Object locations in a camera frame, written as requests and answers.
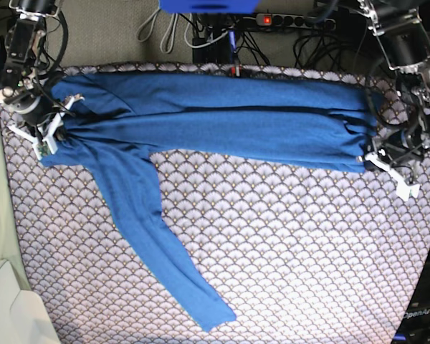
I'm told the blue box at top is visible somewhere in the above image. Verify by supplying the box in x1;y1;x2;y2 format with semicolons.
160;0;259;14

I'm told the blue long-sleeve T-shirt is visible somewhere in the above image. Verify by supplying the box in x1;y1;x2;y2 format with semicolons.
42;72;376;332

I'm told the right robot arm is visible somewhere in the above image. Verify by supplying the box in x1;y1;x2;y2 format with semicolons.
0;1;84;160

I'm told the white plastic bin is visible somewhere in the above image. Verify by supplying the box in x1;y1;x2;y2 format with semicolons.
0;259;60;343

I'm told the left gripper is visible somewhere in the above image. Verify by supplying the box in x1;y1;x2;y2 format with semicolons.
364;122;430;201

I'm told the fan-patterned table cloth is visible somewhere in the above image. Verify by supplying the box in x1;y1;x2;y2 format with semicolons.
0;62;430;344

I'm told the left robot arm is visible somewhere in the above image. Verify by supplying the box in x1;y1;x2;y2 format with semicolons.
359;1;430;201

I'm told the grey looped cable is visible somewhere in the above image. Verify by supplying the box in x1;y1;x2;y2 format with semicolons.
135;14;182;54

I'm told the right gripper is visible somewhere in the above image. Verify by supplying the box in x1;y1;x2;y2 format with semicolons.
0;77;85;160

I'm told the black power strip red switch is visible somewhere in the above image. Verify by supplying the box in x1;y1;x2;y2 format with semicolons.
254;13;337;31

